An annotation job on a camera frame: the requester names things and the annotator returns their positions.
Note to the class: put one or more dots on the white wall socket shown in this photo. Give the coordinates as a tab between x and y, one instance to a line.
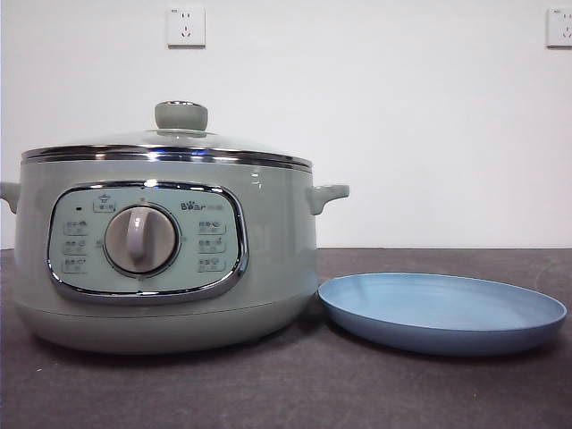
187	27
561	27

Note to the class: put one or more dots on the pale green electric steamer pot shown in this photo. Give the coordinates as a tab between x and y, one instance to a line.
277	250

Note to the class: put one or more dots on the blue round plate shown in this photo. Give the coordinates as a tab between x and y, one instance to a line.
442	313

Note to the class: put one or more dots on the glass lid with green knob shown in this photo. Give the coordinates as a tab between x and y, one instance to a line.
181	117

